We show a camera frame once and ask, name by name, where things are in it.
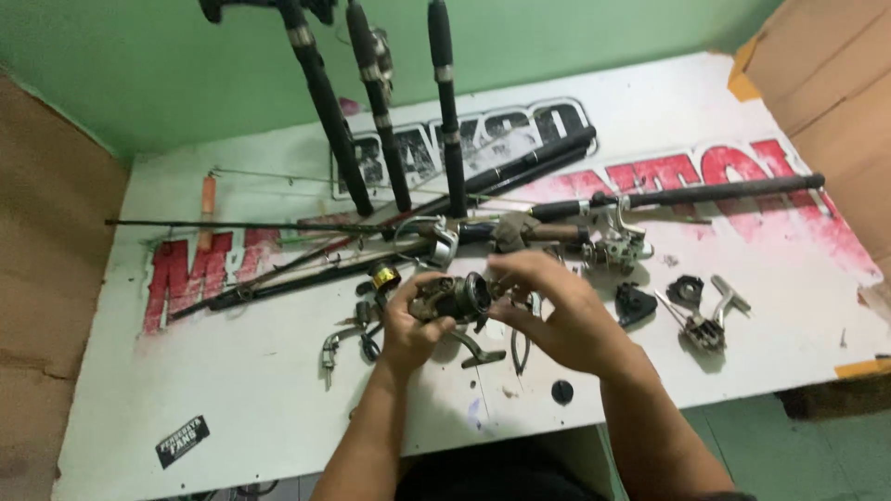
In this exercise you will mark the person's right hand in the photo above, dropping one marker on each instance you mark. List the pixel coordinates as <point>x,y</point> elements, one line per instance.
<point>557,313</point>

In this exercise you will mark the person's left hand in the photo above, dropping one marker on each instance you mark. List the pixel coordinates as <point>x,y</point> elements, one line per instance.
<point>402,332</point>

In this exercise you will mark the camouflage fishing reel body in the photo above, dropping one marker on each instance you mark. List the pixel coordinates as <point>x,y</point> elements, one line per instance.
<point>452,299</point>

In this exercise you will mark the black pliers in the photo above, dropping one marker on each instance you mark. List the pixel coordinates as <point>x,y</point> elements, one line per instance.
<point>521,341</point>

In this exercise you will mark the gold reel spool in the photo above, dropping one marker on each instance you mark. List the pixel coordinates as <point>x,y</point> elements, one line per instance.
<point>384,277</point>

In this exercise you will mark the black reel side cover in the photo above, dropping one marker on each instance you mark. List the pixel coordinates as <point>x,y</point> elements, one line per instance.
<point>633,304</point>

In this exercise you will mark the black round cap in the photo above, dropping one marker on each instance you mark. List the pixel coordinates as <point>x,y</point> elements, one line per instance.
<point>562,392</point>

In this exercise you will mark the cork grip fishing rod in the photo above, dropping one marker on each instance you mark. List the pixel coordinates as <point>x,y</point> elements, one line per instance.
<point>529,233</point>

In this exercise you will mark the silver spinning reel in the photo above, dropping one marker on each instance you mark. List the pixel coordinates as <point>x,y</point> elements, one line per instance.
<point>616,243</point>

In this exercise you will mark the silver reel spool with bail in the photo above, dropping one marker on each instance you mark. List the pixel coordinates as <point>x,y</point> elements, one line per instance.
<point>435,243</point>

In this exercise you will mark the black reel rotor part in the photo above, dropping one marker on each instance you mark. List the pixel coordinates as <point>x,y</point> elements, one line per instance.
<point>686,291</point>

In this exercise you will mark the black telescopic fishing rod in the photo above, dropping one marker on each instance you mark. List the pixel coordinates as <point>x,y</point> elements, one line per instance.
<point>515,170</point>

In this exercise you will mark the person's dark clothing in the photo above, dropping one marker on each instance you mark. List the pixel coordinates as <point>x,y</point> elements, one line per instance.
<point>501,473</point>

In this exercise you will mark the black fishing rod with reel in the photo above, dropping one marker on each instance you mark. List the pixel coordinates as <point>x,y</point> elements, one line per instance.
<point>682,193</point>

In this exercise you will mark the thin black fishing rod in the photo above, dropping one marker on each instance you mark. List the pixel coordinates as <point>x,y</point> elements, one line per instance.
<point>236,224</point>

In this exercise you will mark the black sticker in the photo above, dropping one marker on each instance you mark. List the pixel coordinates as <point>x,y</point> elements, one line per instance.
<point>182,440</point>

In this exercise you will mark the brown cardboard box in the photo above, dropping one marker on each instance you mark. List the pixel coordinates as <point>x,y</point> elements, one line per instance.
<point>828,104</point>

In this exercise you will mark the brown cardboard sheet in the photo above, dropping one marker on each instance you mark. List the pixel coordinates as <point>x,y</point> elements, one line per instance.
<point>42,292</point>

